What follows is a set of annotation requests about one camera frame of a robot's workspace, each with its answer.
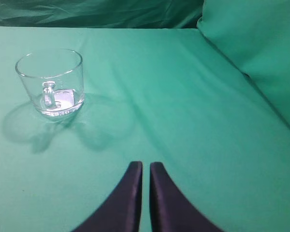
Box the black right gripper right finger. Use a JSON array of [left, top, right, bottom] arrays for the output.
[[149, 162, 221, 232]]

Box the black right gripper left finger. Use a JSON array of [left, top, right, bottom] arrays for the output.
[[73, 161, 143, 232]]

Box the transparent glass cup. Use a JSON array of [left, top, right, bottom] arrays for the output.
[[15, 48, 85, 117]]

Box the green tablecloth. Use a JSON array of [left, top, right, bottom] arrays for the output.
[[0, 27, 290, 232]]

